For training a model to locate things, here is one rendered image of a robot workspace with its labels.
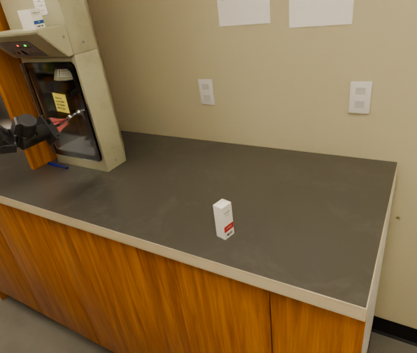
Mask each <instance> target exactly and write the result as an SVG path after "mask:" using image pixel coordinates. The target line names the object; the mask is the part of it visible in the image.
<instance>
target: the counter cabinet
mask: <svg viewBox="0 0 417 353"><path fill-rule="evenodd" d="M394 188H395V184H394V187H393V193H394ZM393 193H392V197H391V201H390V206H389V210H388V217H387V220H386V226H385V230H384V234H383V240H382V244H381V250H380V254H379V260H378V264H377V267H376V274H375V278H374V283H373V287H372V294H371V297H370V301H369V307H368V311H367V317H366V321H365V322H364V321H360V320H358V319H354V318H351V317H347V316H345V315H342V314H339V313H336V312H333V311H330V310H326V309H323V308H321V307H317V306H315V305H311V304H308V303H305V302H302V301H300V300H296V299H293V298H289V297H287V296H283V295H281V294H278V293H274V292H272V291H268V290H265V289H261V288H259V287H256V286H253V285H250V284H247V283H244V282H240V281H238V280H235V279H231V278H229V277H225V276H222V275H219V274H216V273H214V272H210V271H208V270H203V269H201V268H197V267H195V266H192V265H188V264H186V263H182V262H180V261H175V260H173V259H170V258H167V257H164V256H160V255H158V254H154V253H152V252H149V251H145V250H142V249H139V248H136V247H133V246H130V245H128V244H124V243H121V242H118V241H115V240H111V239H108V238H106V237H102V236H100V235H96V234H94V233H90V232H87V231H85V230H81V229H78V228H74V227H72V226H68V225H66V224H63V223H60V222H57V221H53V220H50V219H47V218H44V217H42V216H38V215H35V214H32V213H29V212H26V211H23V210H20V209H16V208H14V207H10V206H8V205H4V204H1V203H0V299H2V300H4V299H5V298H7V297H8V296H10V297H12V298H14V299H16V300H18V301H20V302H21V303H23V304H25V305H27V306H29V307H30V308H32V309H34V310H36V311H38V312H40V313H41V314H44V315H45V316H47V317H49V318H51V319H53V320H55V321H56V322H58V323H60V324H62V325H64V326H65V327H67V328H69V329H71V330H73V331H75V332H76V333H79V334H81V335H82V336H84V337H86V338H88V339H90V340H91V341H93V342H95V343H97V344H98V345H101V346H102V347H105V348H106V349H108V350H110V351H112V352H114V353H367V351H368V347H369V340H370V336H371V332H372V324H373V319H374V311H375V306H376V298H377V293H378V288H379V280H380V275H381V267H382V262H383V254H384V249H385V245H386V236H387V232H388V224H389V218H390V210H391V206H392V201H393Z"/></svg>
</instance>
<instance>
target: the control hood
mask: <svg viewBox="0 0 417 353"><path fill-rule="evenodd" d="M17 41H28V42H30V43H31V44H33V45H34V46H36V47H37V48H38V49H40V50H41V51H43V52H44V53H45V54H46V55H48V56H32V57H70V56H73V51H72V48H71V44H70V40H69V37H68V34H67V31H66V27H65V26H64V25H57V26H49V27H44V28H40V29H31V30H23V29H13V30H8V31H3V32H0V43H6V42H17ZM0 49H1V50H2V51H4V52H5V53H8V54H9V55H10V56H12V57H14V58H29V57H16V56H15V55H13V54H12V53H10V52H8V51H7V50H5V49H4V48H2V47H1V46H0Z"/></svg>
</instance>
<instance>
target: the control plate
mask: <svg viewBox="0 0 417 353"><path fill-rule="evenodd" d="M16 45H18V46H19V47H18V46H16ZM24 45H26V46H24ZM0 46H1V47H2V48H4V49H5V50H7V51H8V52H10V53H12V54H13V55H15V56H16V57H32V56H48V55H46V54H45V53H44V52H43V51H41V50H40V49H38V48H37V47H36V46H34V45H33V44H31V43H30V42H28V41H17V42H6V43H0ZM21 50H23V51H25V52H26V53H27V54H28V55H25V54H24V53H22V52H21ZM32 51H33V53H32ZM36 51H37V53H36ZM17 52H20V53H21V55H20V54H18V53H17ZM28 52H29V53H28ZM14 53H16V54H14Z"/></svg>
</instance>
